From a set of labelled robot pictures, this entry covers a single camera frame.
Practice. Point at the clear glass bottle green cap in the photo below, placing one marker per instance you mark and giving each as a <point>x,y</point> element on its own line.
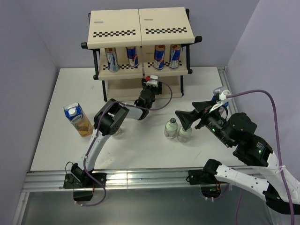
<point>184,135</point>
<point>118,132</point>
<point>171,128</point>

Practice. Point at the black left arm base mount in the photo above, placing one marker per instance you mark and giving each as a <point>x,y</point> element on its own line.
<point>82,192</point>

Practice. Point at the blue silver energy drink can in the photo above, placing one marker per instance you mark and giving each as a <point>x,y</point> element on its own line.
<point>159,56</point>
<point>174,56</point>

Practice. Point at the blue Fontana juice carton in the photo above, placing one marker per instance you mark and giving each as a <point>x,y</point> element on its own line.
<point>77,117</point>

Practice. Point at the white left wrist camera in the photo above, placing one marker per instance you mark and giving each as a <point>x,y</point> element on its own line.
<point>152,80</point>

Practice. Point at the beige three-tier shelf rack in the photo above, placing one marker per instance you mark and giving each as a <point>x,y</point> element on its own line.
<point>144,29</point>

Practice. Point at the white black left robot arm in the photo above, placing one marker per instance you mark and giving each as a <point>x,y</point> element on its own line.
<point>108,121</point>

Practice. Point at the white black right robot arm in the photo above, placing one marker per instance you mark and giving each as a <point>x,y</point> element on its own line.
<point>277,188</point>

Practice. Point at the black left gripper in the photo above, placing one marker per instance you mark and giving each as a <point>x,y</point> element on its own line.
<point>158,89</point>

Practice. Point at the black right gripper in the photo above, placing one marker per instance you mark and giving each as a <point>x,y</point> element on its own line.
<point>186,117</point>

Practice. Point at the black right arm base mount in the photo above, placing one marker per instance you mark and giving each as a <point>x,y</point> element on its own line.
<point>210,187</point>

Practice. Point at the aluminium mounting rail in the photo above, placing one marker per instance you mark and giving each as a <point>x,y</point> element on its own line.
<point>115,179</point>

